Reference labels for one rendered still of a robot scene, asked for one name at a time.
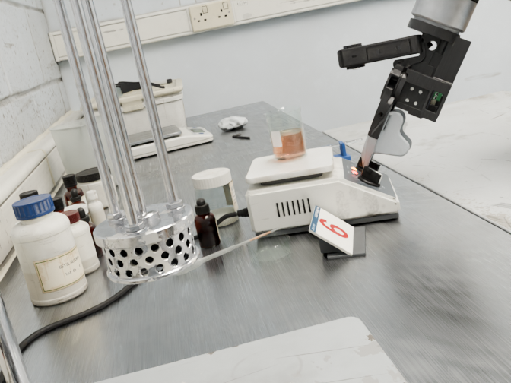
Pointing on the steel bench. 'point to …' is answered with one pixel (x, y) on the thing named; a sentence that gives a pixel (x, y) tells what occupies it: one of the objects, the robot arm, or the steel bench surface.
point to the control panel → (363, 182)
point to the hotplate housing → (265, 191)
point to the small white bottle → (95, 208)
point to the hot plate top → (290, 169)
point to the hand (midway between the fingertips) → (364, 156)
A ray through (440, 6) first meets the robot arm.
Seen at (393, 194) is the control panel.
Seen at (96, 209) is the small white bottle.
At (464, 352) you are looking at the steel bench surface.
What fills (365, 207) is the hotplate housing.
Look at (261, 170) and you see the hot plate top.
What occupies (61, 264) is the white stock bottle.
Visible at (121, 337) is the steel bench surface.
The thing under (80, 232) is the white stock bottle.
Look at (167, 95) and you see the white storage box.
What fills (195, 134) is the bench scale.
